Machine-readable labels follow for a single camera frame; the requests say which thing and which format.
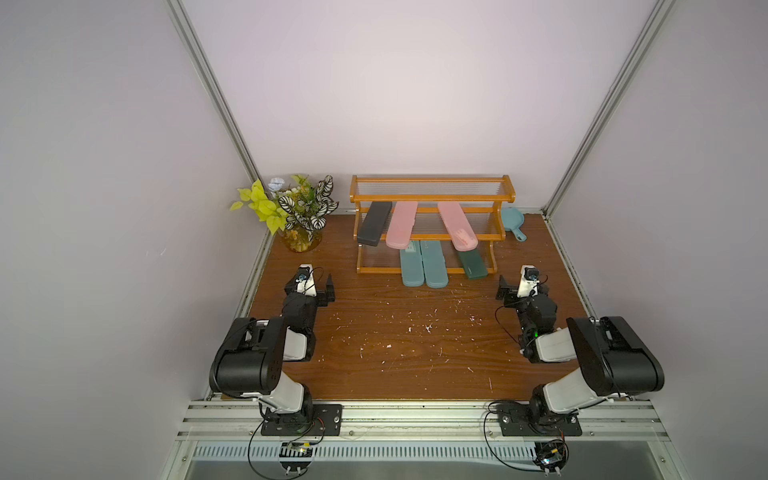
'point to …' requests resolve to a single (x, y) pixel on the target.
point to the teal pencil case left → (412, 265)
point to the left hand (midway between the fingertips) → (318, 273)
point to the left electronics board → (295, 449)
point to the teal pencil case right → (434, 264)
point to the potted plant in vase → (296, 212)
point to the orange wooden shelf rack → (435, 221)
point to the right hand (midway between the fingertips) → (522, 273)
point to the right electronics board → (551, 456)
